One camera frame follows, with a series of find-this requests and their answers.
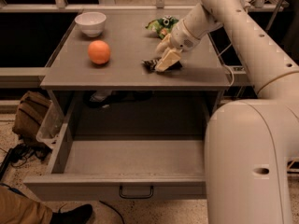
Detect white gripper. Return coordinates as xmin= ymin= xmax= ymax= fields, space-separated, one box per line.
xmin=155 ymin=20 xmax=200 ymax=72

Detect black rxbar chocolate wrapper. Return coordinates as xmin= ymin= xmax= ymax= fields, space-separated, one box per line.
xmin=142 ymin=59 xmax=182 ymax=72

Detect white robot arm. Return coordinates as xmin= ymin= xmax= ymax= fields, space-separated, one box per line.
xmin=155 ymin=0 xmax=299 ymax=224

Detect grey cabinet counter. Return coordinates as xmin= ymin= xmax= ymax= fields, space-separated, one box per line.
xmin=39 ymin=8 xmax=232 ymax=123

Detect grey open drawer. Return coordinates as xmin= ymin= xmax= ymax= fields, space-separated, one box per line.
xmin=22 ymin=91 xmax=209 ymax=203

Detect green chip bag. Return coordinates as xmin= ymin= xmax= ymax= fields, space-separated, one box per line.
xmin=146 ymin=16 xmax=178 ymax=39

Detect orange fruit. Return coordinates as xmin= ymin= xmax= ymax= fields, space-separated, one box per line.
xmin=88 ymin=40 xmax=111 ymax=64

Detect white ceramic bowl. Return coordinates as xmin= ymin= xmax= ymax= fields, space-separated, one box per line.
xmin=75 ymin=12 xmax=107 ymax=37

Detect metal tripod pole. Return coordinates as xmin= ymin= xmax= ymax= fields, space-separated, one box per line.
xmin=264 ymin=0 xmax=292 ymax=33

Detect clear plastic bin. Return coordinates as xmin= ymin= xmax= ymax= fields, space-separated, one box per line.
xmin=36 ymin=104 xmax=64 ymax=149

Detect brown backpack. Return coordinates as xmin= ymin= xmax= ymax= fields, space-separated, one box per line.
xmin=12 ymin=91 xmax=51 ymax=147

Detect black shoe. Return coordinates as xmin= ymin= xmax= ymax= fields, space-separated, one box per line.
xmin=50 ymin=204 xmax=93 ymax=224

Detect tan trouser leg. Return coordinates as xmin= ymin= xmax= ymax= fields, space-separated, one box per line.
xmin=0 ymin=187 xmax=52 ymax=224

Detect white cable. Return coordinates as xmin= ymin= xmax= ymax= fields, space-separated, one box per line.
xmin=218 ymin=42 xmax=235 ymax=87

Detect black drawer handle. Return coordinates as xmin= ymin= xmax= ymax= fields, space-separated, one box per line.
xmin=119 ymin=186 xmax=154 ymax=200

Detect black cables on floor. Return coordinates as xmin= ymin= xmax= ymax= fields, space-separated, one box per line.
xmin=0 ymin=143 xmax=52 ymax=180

